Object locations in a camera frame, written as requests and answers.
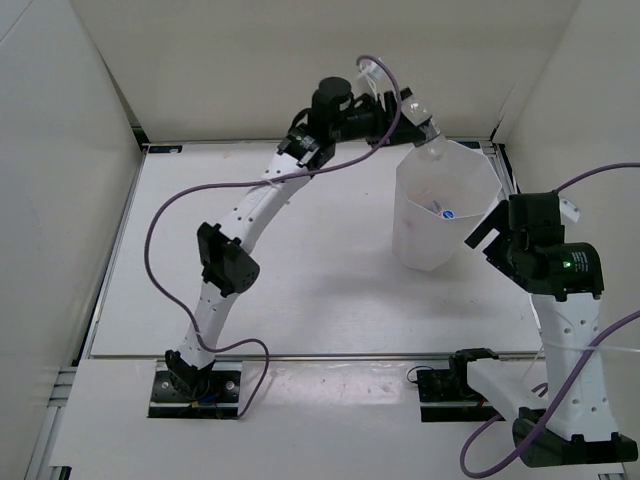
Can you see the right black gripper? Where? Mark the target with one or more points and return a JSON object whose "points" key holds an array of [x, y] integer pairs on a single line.
{"points": [[498, 220]]}

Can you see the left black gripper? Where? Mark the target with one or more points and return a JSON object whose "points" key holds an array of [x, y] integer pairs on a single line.
{"points": [[383, 120]]}

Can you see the clear bottle black cap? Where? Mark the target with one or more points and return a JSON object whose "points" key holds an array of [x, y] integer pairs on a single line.
{"points": [[431, 144]]}

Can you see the clear bottle white cap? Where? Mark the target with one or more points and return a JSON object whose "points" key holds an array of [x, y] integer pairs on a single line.
{"points": [[438, 209]]}

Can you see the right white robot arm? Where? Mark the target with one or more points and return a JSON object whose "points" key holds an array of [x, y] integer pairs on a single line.
{"points": [[573, 424]]}

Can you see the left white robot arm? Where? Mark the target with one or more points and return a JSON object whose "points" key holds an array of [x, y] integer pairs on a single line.
{"points": [[335, 115]]}

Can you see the white octagonal bin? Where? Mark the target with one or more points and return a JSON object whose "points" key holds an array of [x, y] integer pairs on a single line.
{"points": [[463, 180]]}

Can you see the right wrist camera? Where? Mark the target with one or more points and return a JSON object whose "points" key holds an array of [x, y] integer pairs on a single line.
{"points": [[542, 216]]}

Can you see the aluminium frame rail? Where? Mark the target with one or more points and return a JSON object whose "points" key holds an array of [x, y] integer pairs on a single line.
{"points": [[497, 155]]}

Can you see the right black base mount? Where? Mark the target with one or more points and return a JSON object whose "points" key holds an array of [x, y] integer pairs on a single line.
{"points": [[444, 394]]}

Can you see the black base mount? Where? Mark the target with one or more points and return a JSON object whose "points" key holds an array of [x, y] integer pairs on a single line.
{"points": [[444, 394], [217, 398]]}

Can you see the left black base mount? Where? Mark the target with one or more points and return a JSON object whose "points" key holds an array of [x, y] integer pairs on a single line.
{"points": [[217, 398]]}

